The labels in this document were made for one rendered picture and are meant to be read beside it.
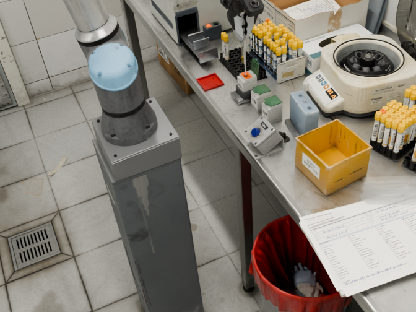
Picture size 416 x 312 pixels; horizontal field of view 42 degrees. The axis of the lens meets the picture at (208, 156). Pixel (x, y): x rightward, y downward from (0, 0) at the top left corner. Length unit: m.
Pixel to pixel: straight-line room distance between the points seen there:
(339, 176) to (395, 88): 0.36
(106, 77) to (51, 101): 2.05
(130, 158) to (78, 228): 1.19
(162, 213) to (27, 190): 1.33
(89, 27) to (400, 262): 0.91
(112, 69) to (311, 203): 0.58
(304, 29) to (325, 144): 0.47
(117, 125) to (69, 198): 1.34
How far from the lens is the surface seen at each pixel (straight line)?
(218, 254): 2.34
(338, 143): 1.46
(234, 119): 1.58
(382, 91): 1.57
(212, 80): 1.74
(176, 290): 1.92
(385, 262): 1.24
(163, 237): 1.68
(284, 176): 1.41
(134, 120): 1.39
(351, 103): 1.57
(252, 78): 1.61
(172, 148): 1.44
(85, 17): 1.39
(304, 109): 1.45
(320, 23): 1.81
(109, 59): 1.34
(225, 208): 2.50
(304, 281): 2.00
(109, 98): 1.35
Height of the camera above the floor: 1.88
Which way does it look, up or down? 43 degrees down
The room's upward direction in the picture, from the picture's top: 6 degrees counter-clockwise
